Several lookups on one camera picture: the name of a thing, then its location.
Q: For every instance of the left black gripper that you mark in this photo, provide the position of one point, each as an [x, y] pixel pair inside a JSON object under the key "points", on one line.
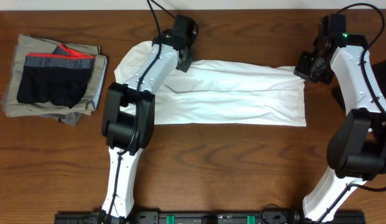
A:
{"points": [[186, 67]]}

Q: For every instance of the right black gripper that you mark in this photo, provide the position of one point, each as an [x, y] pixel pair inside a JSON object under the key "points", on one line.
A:
{"points": [[300, 70]]}

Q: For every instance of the white t-shirt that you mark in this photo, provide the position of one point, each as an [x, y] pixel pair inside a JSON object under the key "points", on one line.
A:
{"points": [[213, 91]]}

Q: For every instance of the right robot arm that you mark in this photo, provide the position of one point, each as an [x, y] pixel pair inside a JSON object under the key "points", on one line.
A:
{"points": [[356, 152]]}

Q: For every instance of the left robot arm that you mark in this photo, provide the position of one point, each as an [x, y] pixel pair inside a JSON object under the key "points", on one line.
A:
{"points": [[129, 114]]}

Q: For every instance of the black garment at right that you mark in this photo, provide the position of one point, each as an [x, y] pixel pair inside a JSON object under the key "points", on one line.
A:
{"points": [[379, 70]]}

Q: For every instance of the navy boxer shorts red waistband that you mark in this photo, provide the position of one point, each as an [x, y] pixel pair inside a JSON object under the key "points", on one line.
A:
{"points": [[60, 77]]}

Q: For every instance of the folded grey garment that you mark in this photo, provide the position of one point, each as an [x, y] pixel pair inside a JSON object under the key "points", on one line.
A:
{"points": [[69, 118]]}

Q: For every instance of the folded khaki garment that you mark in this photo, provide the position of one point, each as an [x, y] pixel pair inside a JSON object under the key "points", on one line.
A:
{"points": [[27, 44]]}

